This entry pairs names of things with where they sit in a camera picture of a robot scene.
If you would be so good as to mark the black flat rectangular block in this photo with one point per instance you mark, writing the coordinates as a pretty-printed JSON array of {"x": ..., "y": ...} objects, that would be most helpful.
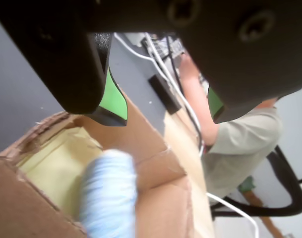
[{"x": 165, "y": 94}]

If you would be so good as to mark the brown cardboard box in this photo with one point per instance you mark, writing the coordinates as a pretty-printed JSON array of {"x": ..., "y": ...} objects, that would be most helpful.
[{"x": 153, "y": 138}]

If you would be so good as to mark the light blue yarn-wrapped block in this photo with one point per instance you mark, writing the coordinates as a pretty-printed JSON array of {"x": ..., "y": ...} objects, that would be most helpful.
[{"x": 106, "y": 193}]

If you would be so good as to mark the person's bare leg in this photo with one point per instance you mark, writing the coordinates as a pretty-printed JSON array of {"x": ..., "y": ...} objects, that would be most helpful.
[{"x": 267, "y": 220}]

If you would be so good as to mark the person's bare hand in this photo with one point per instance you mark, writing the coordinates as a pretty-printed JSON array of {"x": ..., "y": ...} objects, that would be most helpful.
[{"x": 188, "y": 65}]

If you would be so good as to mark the beige shirt torso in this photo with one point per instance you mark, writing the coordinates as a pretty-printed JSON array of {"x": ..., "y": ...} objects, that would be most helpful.
[{"x": 240, "y": 148}]

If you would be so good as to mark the yellow paper sheet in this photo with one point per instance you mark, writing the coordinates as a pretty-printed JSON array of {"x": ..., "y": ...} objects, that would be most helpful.
[{"x": 54, "y": 168}]

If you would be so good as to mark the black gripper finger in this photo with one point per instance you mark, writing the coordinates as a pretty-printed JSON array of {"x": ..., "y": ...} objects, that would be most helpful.
[
  {"x": 252, "y": 69},
  {"x": 66, "y": 69}
]

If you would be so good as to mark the person's bare forearm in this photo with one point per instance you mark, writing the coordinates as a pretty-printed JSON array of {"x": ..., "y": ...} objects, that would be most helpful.
[{"x": 200, "y": 106}]

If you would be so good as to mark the black office chair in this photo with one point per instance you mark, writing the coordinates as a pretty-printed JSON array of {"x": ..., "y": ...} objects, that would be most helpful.
[{"x": 289, "y": 200}]

